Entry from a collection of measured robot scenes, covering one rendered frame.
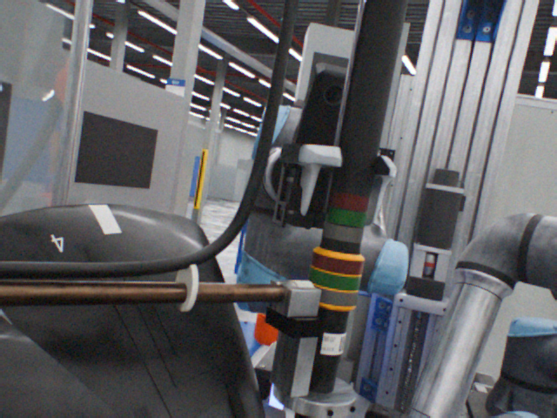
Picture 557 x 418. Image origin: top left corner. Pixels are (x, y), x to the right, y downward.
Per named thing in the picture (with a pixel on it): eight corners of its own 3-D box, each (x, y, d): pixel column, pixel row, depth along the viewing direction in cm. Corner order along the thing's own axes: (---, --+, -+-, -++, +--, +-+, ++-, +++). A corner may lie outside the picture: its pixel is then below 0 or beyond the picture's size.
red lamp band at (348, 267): (334, 274, 40) (337, 259, 40) (299, 261, 43) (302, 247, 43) (372, 276, 43) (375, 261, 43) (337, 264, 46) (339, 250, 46)
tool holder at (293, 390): (285, 430, 38) (309, 297, 37) (236, 388, 43) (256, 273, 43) (372, 413, 43) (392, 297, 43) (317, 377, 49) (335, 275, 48)
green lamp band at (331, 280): (331, 291, 40) (333, 275, 40) (297, 277, 44) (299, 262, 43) (370, 292, 43) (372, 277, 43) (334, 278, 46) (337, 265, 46)
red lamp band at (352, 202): (346, 209, 40) (349, 193, 40) (318, 203, 43) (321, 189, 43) (375, 213, 42) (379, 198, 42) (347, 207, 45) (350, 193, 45)
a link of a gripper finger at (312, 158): (332, 224, 39) (318, 215, 48) (345, 146, 39) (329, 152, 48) (291, 217, 39) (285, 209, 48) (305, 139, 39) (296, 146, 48)
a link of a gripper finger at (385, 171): (411, 236, 41) (356, 220, 50) (426, 162, 41) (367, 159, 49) (377, 231, 40) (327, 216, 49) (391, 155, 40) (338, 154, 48)
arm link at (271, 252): (318, 303, 67) (333, 220, 66) (233, 288, 67) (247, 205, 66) (315, 290, 75) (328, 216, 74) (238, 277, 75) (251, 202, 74)
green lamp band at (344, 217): (343, 225, 40) (345, 210, 40) (316, 219, 43) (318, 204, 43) (372, 229, 43) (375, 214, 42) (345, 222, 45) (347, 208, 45)
